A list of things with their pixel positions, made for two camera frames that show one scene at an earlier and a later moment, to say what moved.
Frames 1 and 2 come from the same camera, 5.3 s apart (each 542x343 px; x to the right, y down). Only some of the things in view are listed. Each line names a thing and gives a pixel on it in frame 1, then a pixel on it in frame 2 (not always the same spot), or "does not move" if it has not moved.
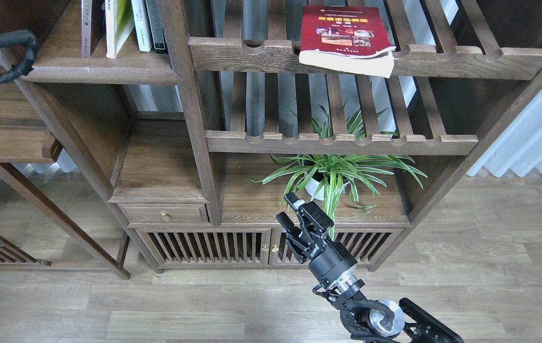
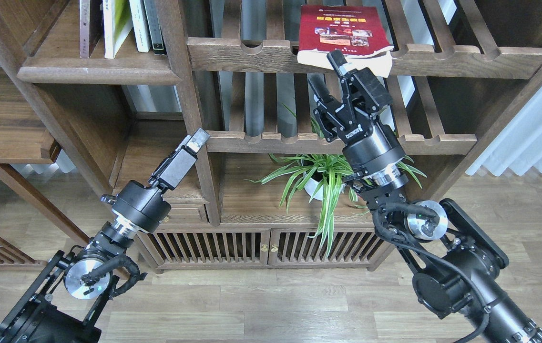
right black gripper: (328, 259) -> (352, 117)
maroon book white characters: (93, 17) does not move
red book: (351, 38) does not move
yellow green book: (119, 23) does not move
